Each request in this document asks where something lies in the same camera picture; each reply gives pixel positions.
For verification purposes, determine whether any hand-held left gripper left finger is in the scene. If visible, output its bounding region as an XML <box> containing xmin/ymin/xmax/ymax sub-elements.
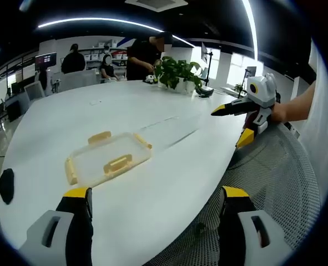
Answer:
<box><xmin>18</xmin><ymin>187</ymin><xmax>94</xmax><ymax>266</ymax></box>

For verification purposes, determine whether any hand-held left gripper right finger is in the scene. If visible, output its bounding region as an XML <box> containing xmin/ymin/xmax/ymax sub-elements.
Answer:
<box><xmin>218</xmin><ymin>186</ymin><xmax>287</xmax><ymax>266</ymax></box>

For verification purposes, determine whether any person's right hand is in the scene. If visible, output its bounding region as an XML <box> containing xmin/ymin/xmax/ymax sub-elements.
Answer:
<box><xmin>271</xmin><ymin>101</ymin><xmax>292</xmax><ymax>123</ymax></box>

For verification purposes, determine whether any black headset device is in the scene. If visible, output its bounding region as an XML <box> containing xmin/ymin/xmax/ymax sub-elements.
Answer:
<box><xmin>195</xmin><ymin>85</ymin><xmax>215</xmax><ymax>98</ymax></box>

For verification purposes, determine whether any grey mesh chair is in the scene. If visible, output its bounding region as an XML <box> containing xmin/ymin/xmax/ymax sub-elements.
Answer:
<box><xmin>145</xmin><ymin>121</ymin><xmax>323</xmax><ymax>266</ymax></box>

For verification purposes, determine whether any green potted plant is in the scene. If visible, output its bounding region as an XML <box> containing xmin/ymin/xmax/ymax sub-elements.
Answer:
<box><xmin>154</xmin><ymin>55</ymin><xmax>206</xmax><ymax>94</ymax></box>

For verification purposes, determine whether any black pouch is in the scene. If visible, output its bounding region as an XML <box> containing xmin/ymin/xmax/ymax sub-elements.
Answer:
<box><xmin>0</xmin><ymin>168</ymin><xmax>16</xmax><ymax>206</ymax></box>

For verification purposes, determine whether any clear lid with yellow clips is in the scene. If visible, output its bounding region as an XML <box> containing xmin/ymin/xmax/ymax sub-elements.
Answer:
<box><xmin>64</xmin><ymin>131</ymin><xmax>153</xmax><ymax>187</ymax></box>

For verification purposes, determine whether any shelf with white boxes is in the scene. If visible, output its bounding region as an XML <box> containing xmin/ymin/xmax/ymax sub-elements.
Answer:
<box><xmin>82</xmin><ymin>40</ymin><xmax>129</xmax><ymax>71</ymax></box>

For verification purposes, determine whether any white office chair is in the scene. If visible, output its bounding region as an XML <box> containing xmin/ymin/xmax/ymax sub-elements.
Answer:
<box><xmin>23</xmin><ymin>82</ymin><xmax>46</xmax><ymax>103</ymax></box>

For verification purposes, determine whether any black camera stand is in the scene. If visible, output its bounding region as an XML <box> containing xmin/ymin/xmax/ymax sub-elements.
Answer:
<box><xmin>204</xmin><ymin>50</ymin><xmax>214</xmax><ymax>87</ymax></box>

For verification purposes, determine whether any wall screen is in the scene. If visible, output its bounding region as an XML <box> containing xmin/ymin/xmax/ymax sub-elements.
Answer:
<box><xmin>34</xmin><ymin>52</ymin><xmax>58</xmax><ymax>68</ymax></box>

